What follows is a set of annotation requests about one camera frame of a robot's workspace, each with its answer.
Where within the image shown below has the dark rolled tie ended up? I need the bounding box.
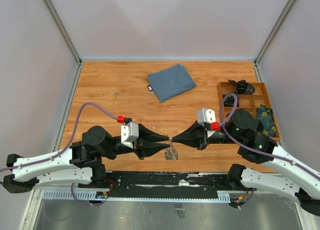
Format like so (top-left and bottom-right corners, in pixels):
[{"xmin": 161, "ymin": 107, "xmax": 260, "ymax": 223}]
[
  {"xmin": 228, "ymin": 80, "xmax": 256, "ymax": 95},
  {"xmin": 223, "ymin": 91, "xmax": 239, "ymax": 107}
]

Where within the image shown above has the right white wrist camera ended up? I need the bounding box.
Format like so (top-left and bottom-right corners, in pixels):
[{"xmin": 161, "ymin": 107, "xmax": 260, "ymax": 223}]
[{"xmin": 197, "ymin": 108, "xmax": 216, "ymax": 126}]

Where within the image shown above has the dark rolled tie middle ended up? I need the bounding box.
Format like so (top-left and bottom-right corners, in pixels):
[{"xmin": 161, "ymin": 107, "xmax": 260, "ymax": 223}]
[{"xmin": 223, "ymin": 91, "xmax": 239, "ymax": 107}]

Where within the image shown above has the folded blue cloth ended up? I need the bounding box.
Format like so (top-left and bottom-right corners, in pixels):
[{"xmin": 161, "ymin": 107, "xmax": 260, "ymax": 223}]
[{"xmin": 147, "ymin": 64, "xmax": 197, "ymax": 102}]

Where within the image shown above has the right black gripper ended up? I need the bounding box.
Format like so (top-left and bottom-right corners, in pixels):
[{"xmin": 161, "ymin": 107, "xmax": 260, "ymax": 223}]
[{"xmin": 171, "ymin": 119, "xmax": 243, "ymax": 149}]

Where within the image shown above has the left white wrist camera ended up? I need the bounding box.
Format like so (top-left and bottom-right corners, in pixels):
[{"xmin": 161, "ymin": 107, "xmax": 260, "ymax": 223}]
[{"xmin": 120, "ymin": 122, "xmax": 139, "ymax": 149}]

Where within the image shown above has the purple cable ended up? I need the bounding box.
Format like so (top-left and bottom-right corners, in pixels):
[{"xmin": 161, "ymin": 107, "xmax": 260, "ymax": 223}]
[
  {"xmin": 0, "ymin": 102, "xmax": 126, "ymax": 206},
  {"xmin": 210, "ymin": 92, "xmax": 320, "ymax": 210}
]

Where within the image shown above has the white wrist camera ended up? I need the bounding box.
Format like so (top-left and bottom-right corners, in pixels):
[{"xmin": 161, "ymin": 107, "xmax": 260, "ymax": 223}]
[
  {"xmin": 197, "ymin": 108, "xmax": 216, "ymax": 126},
  {"xmin": 120, "ymin": 122, "xmax": 139, "ymax": 149}
]

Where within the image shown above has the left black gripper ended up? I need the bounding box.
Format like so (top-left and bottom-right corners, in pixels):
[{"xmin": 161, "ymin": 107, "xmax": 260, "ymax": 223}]
[{"xmin": 101, "ymin": 124, "xmax": 172, "ymax": 160}]

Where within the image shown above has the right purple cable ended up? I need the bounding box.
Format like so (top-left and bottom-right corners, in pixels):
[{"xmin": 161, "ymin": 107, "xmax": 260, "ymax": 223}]
[{"xmin": 210, "ymin": 92, "xmax": 320, "ymax": 210}]

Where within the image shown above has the dark rolled tie top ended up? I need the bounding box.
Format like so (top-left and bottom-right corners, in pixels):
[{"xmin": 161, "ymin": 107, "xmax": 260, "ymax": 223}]
[{"xmin": 228, "ymin": 80, "xmax": 256, "ymax": 95}]

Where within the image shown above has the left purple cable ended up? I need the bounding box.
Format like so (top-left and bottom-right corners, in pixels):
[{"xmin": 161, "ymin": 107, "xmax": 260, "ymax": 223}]
[{"xmin": 0, "ymin": 102, "xmax": 126, "ymax": 206}]

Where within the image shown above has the wooden compartment tray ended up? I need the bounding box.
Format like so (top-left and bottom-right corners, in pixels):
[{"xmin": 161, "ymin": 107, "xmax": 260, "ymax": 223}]
[{"xmin": 216, "ymin": 81, "xmax": 282, "ymax": 143}]

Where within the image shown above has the blue floral rolled tie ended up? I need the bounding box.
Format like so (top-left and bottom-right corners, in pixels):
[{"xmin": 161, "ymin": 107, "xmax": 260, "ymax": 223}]
[{"xmin": 256, "ymin": 104, "xmax": 277, "ymax": 137}]

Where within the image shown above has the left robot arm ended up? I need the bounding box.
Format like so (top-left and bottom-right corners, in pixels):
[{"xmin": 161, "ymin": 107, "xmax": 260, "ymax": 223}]
[{"xmin": 1, "ymin": 122, "xmax": 169, "ymax": 193}]

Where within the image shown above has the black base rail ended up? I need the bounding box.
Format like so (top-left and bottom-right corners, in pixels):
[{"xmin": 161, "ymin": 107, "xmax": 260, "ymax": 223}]
[{"xmin": 77, "ymin": 170, "xmax": 257, "ymax": 200}]

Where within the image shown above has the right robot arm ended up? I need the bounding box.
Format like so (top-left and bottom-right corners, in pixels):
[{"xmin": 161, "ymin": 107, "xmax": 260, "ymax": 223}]
[{"xmin": 172, "ymin": 108, "xmax": 320, "ymax": 216}]

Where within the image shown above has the metal key organizer ring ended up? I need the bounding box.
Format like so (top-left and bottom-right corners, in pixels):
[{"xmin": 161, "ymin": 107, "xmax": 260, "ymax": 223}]
[{"xmin": 163, "ymin": 142, "xmax": 180, "ymax": 161}]

